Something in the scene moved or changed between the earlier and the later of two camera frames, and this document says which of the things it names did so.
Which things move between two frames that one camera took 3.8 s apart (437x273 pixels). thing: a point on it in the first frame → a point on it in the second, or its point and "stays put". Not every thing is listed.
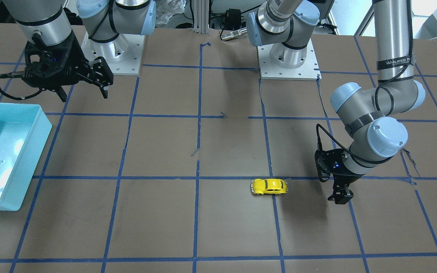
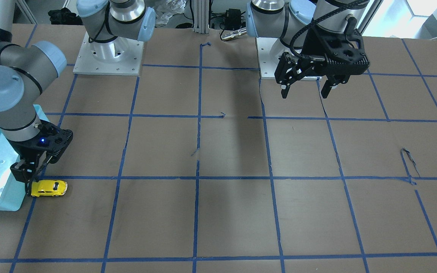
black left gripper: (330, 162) → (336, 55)
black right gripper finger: (102, 74) → (24, 171)
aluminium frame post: (201, 16) stays put
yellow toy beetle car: (268, 186) → (48, 187)
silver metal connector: (232, 34) stays put
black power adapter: (233, 19) stays put
